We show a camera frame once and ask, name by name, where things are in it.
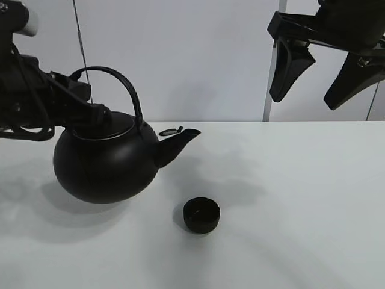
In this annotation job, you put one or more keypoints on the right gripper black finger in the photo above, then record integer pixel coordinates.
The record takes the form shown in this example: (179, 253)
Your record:
(357, 73)
(292, 60)

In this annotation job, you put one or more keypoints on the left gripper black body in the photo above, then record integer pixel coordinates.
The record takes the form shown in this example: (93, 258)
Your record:
(66, 99)

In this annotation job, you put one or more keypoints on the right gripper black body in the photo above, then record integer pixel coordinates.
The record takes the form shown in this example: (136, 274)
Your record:
(352, 26)

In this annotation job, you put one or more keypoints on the black round teapot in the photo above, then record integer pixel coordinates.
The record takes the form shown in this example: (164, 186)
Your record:
(119, 158)

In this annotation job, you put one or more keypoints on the small black teacup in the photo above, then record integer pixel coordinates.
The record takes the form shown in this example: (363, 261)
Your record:
(201, 215)

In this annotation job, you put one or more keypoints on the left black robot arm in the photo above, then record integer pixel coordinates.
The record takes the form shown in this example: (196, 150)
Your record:
(34, 102)

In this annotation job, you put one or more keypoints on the grey vertical wall post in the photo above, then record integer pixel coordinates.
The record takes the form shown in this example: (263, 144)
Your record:
(268, 101)

